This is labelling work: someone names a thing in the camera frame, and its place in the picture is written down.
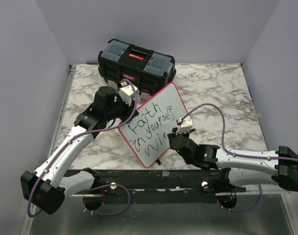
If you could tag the blue tape piece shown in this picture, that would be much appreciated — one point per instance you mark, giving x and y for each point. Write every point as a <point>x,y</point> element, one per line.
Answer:
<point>165,173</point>

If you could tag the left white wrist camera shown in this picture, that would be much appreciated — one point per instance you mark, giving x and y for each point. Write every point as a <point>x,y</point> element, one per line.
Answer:
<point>126,93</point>

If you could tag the aluminium frame rail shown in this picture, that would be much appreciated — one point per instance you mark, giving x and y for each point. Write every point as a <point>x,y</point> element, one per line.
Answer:
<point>32,209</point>

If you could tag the pink framed whiteboard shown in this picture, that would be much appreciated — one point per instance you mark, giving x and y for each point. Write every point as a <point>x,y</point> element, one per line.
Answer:
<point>146,134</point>

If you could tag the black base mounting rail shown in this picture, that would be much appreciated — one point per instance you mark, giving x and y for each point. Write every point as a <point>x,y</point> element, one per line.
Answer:
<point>149,187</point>

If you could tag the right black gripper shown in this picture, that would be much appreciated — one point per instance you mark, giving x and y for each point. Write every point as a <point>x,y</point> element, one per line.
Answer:
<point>172,134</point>

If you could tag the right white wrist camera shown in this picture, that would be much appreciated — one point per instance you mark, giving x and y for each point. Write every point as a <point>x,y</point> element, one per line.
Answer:
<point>185,125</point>

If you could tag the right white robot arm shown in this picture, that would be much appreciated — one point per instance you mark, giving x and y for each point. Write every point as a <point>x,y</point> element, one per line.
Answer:
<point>246,167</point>

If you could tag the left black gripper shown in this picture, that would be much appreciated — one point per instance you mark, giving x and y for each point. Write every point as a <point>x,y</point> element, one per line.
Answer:
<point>129,110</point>

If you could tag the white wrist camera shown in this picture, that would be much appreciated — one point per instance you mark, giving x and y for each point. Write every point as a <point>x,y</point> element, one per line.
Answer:
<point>126,93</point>
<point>185,125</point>

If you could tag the black plastic toolbox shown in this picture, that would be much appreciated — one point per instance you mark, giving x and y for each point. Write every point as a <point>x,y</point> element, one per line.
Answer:
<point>148,70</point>

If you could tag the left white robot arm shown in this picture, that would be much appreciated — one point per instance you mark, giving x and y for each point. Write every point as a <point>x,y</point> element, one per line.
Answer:
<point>47,187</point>

